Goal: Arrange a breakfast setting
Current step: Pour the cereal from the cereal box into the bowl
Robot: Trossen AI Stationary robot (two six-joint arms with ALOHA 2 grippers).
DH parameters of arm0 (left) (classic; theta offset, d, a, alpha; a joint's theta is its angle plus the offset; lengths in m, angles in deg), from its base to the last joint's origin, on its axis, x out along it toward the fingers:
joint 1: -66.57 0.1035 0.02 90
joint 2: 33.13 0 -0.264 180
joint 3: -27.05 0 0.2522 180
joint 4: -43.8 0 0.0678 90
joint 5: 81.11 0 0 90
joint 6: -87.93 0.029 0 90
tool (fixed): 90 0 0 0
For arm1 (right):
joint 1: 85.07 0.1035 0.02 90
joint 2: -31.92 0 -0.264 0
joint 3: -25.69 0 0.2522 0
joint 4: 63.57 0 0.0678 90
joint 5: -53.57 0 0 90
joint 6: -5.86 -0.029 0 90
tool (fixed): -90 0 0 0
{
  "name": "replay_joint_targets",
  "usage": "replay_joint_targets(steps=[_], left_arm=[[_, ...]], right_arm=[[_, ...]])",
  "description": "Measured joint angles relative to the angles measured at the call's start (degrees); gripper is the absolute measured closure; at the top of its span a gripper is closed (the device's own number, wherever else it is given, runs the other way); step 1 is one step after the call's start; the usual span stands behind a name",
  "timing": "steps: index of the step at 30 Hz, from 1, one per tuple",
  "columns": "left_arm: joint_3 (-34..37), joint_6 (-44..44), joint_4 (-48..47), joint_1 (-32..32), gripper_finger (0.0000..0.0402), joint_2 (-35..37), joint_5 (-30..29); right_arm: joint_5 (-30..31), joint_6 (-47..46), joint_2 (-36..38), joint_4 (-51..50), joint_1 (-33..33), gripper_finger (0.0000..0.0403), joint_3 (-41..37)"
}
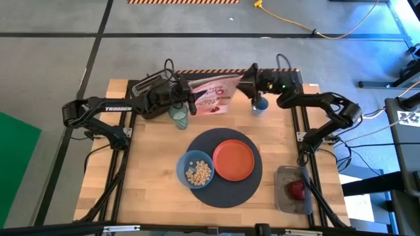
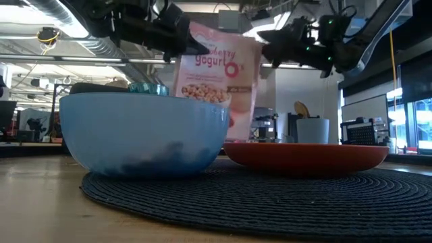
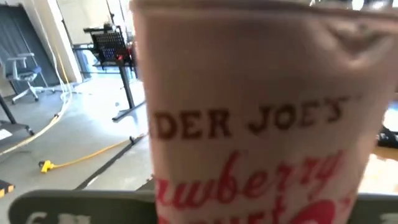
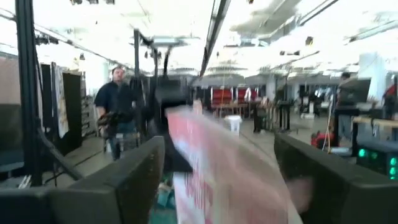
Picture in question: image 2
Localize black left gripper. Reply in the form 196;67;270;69
116;15;211;64

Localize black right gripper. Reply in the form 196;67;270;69
258;16;338;79

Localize pink cereal bag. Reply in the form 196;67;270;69
172;22;263;141

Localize teal drinking glass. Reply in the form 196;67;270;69
128;82;169;97

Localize black desktop machine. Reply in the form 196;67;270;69
251;107;279;141

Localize black bin with yellow lid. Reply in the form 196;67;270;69
287;101;321;142

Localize pale blue mug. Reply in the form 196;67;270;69
296;117;330;145

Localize light blue bowl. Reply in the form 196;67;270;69
59;92;230;179

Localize black toaster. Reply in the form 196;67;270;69
70;82;131;94

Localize white partition board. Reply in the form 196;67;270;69
340;94;389;124

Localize orange plate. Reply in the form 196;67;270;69
222;142;390;176

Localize black perforated equipment rack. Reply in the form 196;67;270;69
340;116;391;146

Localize dark round woven placemat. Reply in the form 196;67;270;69
80;158;432;242

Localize dark computer monitor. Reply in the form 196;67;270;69
0;100;17;138

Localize hanging yellow cable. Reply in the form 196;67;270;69
387;28;398;102

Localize black ceiling box yellow cable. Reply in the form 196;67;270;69
36;26;61;47

